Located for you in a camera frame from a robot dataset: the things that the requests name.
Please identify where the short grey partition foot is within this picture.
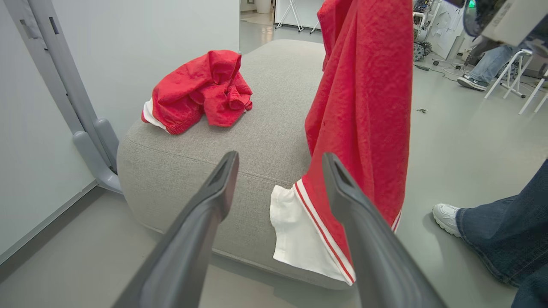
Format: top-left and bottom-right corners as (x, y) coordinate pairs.
(72, 130), (123, 194)
(94, 118), (121, 172)

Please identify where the white folding stand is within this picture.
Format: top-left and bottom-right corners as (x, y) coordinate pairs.
(274, 0), (327, 34)

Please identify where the dark blue jeans leg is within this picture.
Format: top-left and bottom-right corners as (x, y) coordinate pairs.
(456, 160), (548, 308)

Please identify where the grey blue sneaker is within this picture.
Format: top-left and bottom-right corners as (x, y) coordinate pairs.
(456, 75), (489, 92)

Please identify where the red white garment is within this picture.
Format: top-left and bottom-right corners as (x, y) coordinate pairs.
(270, 0), (414, 286)

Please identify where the white sneaker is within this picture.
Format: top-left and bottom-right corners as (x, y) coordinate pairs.
(432, 203), (465, 238)

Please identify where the black floor cable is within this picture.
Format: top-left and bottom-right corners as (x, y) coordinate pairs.
(414, 59), (468, 83)

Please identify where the light blue jeans leg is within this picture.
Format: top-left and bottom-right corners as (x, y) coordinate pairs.
(469, 44), (521, 84)

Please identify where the white chair frame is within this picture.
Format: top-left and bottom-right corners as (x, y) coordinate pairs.
(518, 68), (548, 115)

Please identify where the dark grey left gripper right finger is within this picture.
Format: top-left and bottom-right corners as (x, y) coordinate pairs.
(322, 153), (448, 308)

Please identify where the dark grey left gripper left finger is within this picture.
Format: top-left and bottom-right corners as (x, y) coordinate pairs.
(112, 151), (240, 308)

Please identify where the wide white partition panel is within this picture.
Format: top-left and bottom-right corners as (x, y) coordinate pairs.
(0, 0), (100, 266)

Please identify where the red garment with elastic hem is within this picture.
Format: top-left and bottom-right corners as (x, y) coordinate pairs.
(141, 50), (254, 136)

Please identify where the grey metal partition post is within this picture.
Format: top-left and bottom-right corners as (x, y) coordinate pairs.
(3, 0), (100, 131)

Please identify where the grey fabric sofa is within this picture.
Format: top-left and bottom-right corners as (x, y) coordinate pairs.
(117, 39), (357, 290)

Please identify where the background robot machine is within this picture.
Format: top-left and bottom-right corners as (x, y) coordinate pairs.
(412, 0), (434, 62)

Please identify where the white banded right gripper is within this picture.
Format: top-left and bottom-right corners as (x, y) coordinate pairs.
(462, 0), (548, 47)

